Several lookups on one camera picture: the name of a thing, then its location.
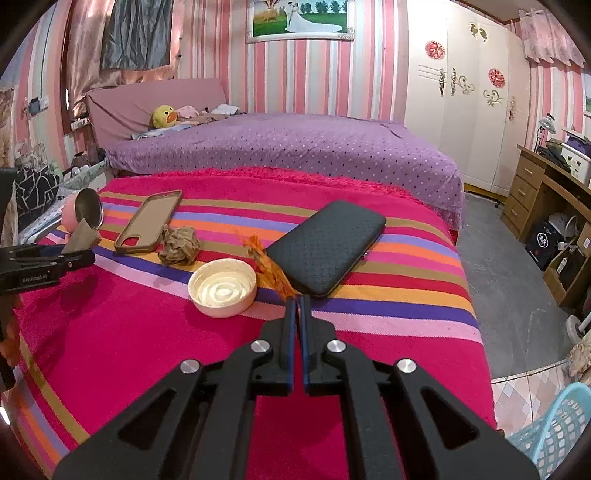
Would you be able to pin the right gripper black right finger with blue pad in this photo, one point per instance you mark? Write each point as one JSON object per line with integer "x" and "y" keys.
{"x": 399, "y": 421}

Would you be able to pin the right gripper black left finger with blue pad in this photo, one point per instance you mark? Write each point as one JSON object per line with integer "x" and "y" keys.
{"x": 195, "y": 422}

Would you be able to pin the brown paper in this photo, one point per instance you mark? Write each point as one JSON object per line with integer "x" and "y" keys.
{"x": 179, "y": 246}

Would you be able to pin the orange snack wrapper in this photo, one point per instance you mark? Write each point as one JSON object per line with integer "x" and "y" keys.
{"x": 272, "y": 272}

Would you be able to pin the light blue trash basket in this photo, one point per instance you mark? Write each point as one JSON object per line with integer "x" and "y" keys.
{"x": 549, "y": 439}

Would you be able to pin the folded brown card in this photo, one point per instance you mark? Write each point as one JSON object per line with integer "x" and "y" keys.
{"x": 83, "y": 238}

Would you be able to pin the pink metal mug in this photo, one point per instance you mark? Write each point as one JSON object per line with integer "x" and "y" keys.
{"x": 82, "y": 205}

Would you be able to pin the brown phone case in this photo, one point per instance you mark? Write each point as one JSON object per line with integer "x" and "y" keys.
{"x": 143, "y": 231}

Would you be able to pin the striped pink blanket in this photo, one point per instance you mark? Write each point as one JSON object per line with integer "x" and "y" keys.
{"x": 107, "y": 333}

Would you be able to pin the pink headboard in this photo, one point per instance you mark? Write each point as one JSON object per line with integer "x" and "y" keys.
{"x": 118, "y": 112}

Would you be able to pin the yellow duck plush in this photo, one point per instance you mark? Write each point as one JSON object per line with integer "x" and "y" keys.
{"x": 164, "y": 116}

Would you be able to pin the black box under desk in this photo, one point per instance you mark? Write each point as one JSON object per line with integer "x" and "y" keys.
{"x": 543, "y": 244}

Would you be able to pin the dark grey window curtain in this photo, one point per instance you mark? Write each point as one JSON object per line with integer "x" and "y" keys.
{"x": 137, "y": 35}

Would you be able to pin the wooden desk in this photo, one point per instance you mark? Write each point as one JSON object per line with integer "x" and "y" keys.
{"x": 540, "y": 189}

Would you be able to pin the purple bedspread bed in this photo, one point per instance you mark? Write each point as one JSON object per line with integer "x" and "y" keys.
{"x": 331, "y": 146}

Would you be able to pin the white storage box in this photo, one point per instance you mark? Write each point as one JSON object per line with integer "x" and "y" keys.
{"x": 578, "y": 163}

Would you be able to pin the framed wedding photo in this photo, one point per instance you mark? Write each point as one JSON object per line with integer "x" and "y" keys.
{"x": 299, "y": 20}

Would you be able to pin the white wardrobe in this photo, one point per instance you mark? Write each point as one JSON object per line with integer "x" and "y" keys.
{"x": 468, "y": 91}

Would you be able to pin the pink window valance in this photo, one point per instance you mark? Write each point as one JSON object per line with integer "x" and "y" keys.
{"x": 546, "y": 40}

